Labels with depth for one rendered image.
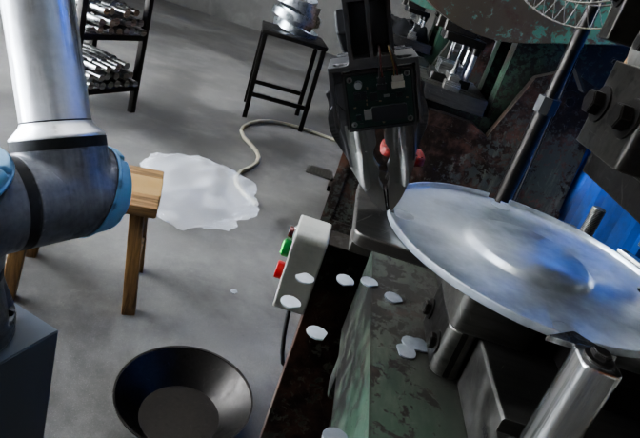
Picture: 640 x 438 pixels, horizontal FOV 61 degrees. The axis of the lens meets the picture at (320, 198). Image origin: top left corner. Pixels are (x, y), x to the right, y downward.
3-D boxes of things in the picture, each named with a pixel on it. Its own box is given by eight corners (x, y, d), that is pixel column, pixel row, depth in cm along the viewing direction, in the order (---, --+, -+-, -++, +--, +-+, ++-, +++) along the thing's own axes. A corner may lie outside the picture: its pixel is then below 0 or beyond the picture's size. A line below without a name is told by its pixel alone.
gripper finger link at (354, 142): (355, 233, 49) (342, 134, 46) (355, 208, 55) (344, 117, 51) (390, 229, 49) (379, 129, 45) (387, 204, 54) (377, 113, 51)
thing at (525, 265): (608, 237, 67) (610, 231, 67) (757, 406, 40) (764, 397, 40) (385, 165, 67) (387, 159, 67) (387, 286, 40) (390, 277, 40)
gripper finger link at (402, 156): (390, 229, 49) (379, 129, 45) (387, 204, 54) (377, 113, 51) (425, 226, 48) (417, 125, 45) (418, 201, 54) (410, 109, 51)
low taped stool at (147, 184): (-7, 301, 137) (3, 181, 124) (23, 250, 158) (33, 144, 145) (136, 318, 146) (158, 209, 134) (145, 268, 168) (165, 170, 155)
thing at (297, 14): (241, 116, 337) (273, -15, 308) (243, 98, 378) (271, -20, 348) (303, 132, 346) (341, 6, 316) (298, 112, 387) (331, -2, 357)
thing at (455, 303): (310, 349, 52) (355, 228, 47) (325, 276, 65) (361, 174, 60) (560, 428, 52) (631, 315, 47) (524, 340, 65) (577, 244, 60)
